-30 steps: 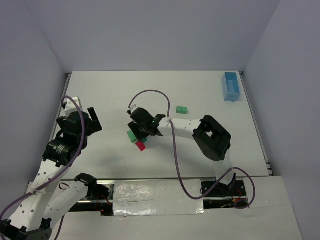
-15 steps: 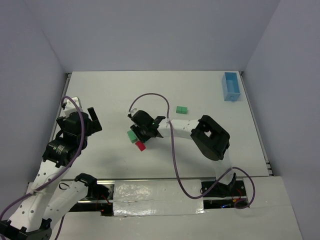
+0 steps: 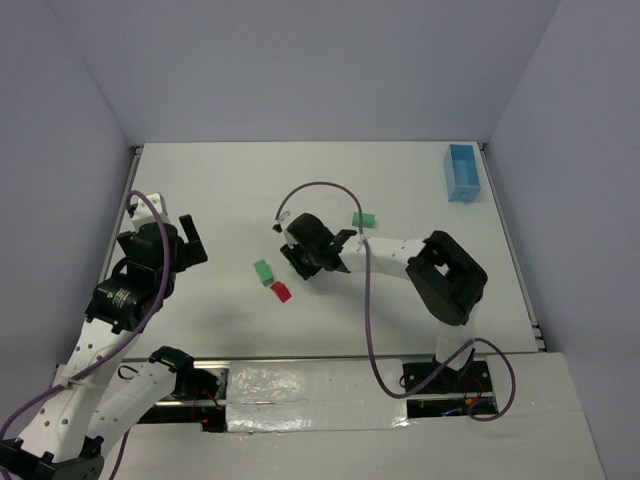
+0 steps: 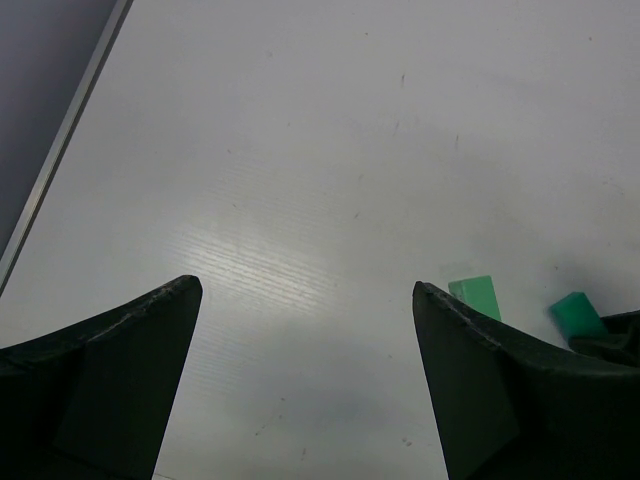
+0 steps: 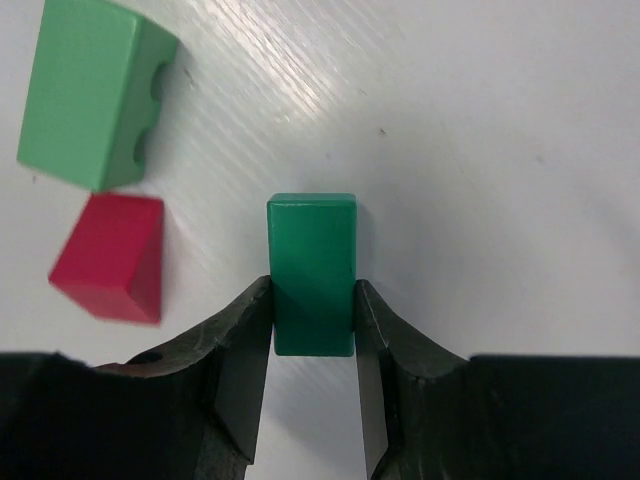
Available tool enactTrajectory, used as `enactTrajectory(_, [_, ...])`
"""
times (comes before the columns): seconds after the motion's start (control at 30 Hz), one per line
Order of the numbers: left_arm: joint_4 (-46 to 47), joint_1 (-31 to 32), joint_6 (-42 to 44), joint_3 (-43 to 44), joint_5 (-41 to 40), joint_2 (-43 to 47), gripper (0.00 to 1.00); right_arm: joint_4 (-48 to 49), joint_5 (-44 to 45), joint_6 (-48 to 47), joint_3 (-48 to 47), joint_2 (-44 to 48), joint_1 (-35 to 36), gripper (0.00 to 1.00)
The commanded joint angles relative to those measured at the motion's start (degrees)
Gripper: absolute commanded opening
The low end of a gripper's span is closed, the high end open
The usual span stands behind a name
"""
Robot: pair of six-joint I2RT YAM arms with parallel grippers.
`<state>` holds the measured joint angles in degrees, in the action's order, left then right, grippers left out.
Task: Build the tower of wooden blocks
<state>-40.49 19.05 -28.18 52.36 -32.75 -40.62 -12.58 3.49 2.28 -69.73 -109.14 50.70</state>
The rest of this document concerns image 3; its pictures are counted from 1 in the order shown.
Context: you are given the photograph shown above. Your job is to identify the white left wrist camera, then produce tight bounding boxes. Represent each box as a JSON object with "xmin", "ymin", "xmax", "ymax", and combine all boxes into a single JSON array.
[{"xmin": 127, "ymin": 193, "xmax": 170, "ymax": 231}]

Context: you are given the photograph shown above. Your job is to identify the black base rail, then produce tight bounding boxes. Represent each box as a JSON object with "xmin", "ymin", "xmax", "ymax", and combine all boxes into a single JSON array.
[{"xmin": 140, "ymin": 359, "xmax": 497, "ymax": 433}]

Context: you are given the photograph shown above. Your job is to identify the blue plastic box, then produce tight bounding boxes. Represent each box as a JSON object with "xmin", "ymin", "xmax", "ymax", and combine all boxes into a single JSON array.
[{"xmin": 443, "ymin": 144, "xmax": 481, "ymax": 204}]

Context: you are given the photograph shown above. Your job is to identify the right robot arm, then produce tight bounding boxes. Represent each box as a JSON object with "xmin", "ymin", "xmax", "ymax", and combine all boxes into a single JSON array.
[{"xmin": 273, "ymin": 212, "xmax": 488, "ymax": 387}]

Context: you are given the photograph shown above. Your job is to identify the dark green wood block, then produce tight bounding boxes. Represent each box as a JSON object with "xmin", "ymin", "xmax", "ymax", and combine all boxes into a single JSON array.
[{"xmin": 351, "ymin": 212, "xmax": 376, "ymax": 228}]

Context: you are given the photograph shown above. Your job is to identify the red wood block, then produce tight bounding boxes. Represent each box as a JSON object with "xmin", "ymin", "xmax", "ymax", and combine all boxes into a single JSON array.
[{"xmin": 270, "ymin": 281, "xmax": 292, "ymax": 303}]

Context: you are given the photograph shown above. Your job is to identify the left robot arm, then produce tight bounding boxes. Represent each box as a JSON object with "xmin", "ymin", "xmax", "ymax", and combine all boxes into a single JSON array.
[{"xmin": 1, "ymin": 215, "xmax": 208, "ymax": 479}]

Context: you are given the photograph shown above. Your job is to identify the light green long block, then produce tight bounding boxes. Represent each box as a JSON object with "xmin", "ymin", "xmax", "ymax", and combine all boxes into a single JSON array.
[{"xmin": 254, "ymin": 259, "xmax": 274, "ymax": 287}]

